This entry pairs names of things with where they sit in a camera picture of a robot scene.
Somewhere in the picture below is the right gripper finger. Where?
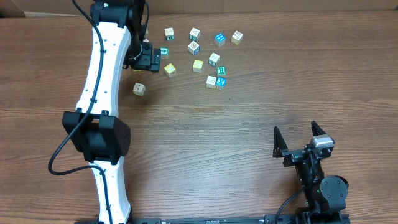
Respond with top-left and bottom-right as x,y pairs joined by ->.
272,126 -> 289,158
311,121 -> 326,136

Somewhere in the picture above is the plain wooden block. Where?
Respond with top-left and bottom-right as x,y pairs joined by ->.
206,75 -> 217,88

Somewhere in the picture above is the blue X block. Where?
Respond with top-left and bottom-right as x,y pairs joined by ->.
215,77 -> 226,90

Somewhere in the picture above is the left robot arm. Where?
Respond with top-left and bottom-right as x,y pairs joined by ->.
54,1 -> 161,223

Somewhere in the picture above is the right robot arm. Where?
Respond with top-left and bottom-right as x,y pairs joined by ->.
265,121 -> 351,224

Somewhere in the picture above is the green 4 block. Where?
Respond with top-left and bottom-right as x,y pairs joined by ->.
160,47 -> 170,60

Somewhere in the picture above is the yellow top tilted block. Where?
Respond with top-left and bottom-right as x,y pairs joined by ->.
164,63 -> 176,77

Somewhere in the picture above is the wooden block green E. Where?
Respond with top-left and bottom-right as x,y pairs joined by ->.
164,27 -> 175,41

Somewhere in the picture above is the wooden block blue D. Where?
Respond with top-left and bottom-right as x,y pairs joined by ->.
188,41 -> 200,55

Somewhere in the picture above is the wooden block teal side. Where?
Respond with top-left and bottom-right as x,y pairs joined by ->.
189,27 -> 200,42

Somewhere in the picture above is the wooden block green side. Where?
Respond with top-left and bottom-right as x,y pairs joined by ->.
208,53 -> 220,67

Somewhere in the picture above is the green R block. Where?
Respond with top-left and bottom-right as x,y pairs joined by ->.
216,66 -> 226,77

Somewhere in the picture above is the blue H block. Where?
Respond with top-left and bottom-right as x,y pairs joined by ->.
214,33 -> 226,47

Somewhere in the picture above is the wooden block yellow side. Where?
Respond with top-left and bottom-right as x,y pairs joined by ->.
231,31 -> 243,45

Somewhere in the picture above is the cardboard backdrop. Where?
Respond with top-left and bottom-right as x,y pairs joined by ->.
1,0 -> 397,17

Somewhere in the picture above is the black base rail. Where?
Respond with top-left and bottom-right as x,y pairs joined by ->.
74,213 -> 351,224

